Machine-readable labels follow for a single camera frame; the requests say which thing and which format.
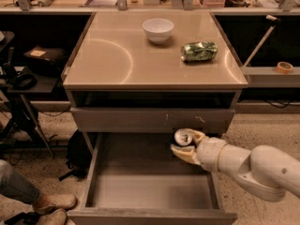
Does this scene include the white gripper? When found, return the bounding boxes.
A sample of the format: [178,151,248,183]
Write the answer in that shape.
[171,129,250,174]

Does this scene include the grey drawer cabinet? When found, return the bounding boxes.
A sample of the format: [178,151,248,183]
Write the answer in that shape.
[60,9,251,225]

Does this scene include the crushed green soda can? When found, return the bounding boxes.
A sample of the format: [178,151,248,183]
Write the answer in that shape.
[181,41,218,62]

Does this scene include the tan shoe upper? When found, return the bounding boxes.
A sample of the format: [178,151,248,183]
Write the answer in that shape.
[32,194,77,215]

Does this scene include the masking tape roll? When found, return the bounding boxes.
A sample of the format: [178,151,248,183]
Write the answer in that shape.
[276,62,293,75]

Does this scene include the white ceramic bowl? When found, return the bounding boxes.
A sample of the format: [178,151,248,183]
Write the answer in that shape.
[142,18,174,44]

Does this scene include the black tripod stand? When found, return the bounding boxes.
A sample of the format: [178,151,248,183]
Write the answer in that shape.
[0,95,53,158]

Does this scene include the black headphones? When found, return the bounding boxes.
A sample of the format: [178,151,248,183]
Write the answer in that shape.
[8,73,37,90]

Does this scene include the tan shoe lower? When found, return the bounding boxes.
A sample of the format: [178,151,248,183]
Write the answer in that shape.
[37,208,68,225]

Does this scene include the black bag with label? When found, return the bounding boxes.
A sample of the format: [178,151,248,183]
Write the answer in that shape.
[23,46,68,77]

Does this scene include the grey side shelf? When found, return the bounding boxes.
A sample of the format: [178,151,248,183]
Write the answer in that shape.
[242,67,300,88]

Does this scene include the closed grey top drawer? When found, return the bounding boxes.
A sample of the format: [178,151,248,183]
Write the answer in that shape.
[71,107,234,133]

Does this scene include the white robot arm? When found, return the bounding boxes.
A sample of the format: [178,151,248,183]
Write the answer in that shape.
[171,128,300,203]

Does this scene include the open grey middle drawer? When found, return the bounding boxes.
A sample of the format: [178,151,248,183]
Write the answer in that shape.
[68,133,237,225]

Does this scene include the blue pepsi can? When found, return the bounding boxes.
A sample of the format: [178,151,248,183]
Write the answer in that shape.
[172,128,195,148]

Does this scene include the black backpack on floor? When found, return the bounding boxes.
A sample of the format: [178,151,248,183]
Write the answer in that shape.
[59,130,92,181]

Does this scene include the white stick with cork tip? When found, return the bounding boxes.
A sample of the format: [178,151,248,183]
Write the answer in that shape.
[243,15,280,68]

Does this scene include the person's jeans leg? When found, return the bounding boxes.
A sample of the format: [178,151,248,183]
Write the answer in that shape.
[0,159,41,204]

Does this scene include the tan shoe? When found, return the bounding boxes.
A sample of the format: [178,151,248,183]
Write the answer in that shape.
[32,194,77,215]
[37,208,68,225]

